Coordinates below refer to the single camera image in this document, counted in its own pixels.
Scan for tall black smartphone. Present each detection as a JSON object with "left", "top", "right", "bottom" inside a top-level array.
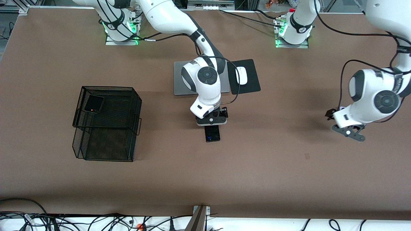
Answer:
[{"left": 205, "top": 124, "right": 221, "bottom": 142}]

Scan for small black flip phone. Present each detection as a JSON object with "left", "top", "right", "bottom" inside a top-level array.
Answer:
[{"left": 84, "top": 94, "right": 105, "bottom": 114}]

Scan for black mouse pad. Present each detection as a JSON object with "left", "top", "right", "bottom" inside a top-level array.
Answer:
[{"left": 227, "top": 59, "right": 261, "bottom": 95}]

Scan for white computer mouse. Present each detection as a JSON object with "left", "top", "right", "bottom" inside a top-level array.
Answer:
[{"left": 235, "top": 66, "right": 248, "bottom": 85}]

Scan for silver closed laptop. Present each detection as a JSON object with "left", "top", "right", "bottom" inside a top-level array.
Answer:
[{"left": 173, "top": 61, "right": 231, "bottom": 96}]

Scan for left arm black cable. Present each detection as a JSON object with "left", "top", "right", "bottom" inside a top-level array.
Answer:
[{"left": 313, "top": 0, "right": 411, "bottom": 109}]

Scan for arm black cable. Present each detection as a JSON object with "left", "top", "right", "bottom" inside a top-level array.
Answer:
[
  {"left": 96, "top": 0, "right": 241, "bottom": 105},
  {"left": 313, "top": 0, "right": 411, "bottom": 109}
]

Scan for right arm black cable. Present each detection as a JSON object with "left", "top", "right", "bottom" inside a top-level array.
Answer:
[{"left": 96, "top": 0, "right": 241, "bottom": 105}]

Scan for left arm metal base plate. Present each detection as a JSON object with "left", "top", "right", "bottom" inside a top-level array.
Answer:
[{"left": 274, "top": 18, "right": 310, "bottom": 49}]

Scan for long black table cable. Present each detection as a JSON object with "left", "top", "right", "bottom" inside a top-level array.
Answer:
[{"left": 219, "top": 10, "right": 283, "bottom": 26}]

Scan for black wire mesh basket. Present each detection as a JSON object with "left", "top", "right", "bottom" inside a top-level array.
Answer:
[{"left": 72, "top": 86, "right": 143, "bottom": 162}]

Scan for short black table cable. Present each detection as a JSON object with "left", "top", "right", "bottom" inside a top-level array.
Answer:
[{"left": 255, "top": 10, "right": 280, "bottom": 20}]

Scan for grey metal camera bracket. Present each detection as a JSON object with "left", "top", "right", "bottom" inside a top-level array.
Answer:
[{"left": 185, "top": 205, "right": 211, "bottom": 231}]

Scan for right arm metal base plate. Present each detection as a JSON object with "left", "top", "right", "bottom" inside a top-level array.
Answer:
[{"left": 105, "top": 15, "right": 142, "bottom": 46}]

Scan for aluminium frame profile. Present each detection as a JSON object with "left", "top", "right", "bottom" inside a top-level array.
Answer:
[{"left": 0, "top": 4, "right": 30, "bottom": 15}]

